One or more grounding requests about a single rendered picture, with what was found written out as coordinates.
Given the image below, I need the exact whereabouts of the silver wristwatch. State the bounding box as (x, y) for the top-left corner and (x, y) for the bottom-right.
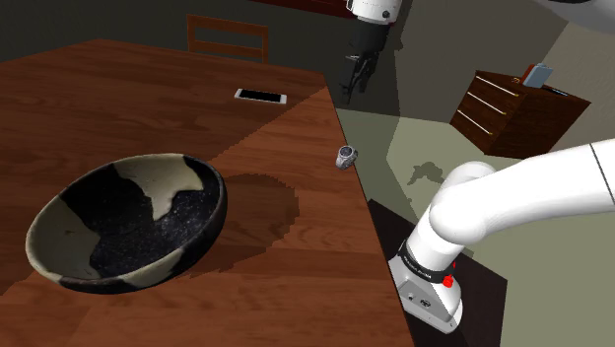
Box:
(334, 144), (360, 171)

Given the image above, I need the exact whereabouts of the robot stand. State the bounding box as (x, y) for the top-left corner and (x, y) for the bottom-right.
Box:
(367, 198), (509, 347)

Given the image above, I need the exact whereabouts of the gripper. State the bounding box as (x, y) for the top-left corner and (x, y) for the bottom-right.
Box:
(339, 20), (390, 104)

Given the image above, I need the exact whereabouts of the brown wooden table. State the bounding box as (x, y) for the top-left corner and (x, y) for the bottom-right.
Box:
(0, 37), (417, 347)

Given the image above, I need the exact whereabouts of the dark wooden chest of drawers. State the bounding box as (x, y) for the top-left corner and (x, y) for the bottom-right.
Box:
(448, 62), (592, 161)

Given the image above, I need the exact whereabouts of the brown wooden chair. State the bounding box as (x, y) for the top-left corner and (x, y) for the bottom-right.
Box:
(185, 13), (271, 65)

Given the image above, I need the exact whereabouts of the white smartphone with black screen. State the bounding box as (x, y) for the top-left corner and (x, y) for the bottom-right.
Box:
(234, 88), (289, 105)

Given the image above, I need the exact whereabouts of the black and beige bowl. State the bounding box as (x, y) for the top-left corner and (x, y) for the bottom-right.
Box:
(25, 152), (229, 296)

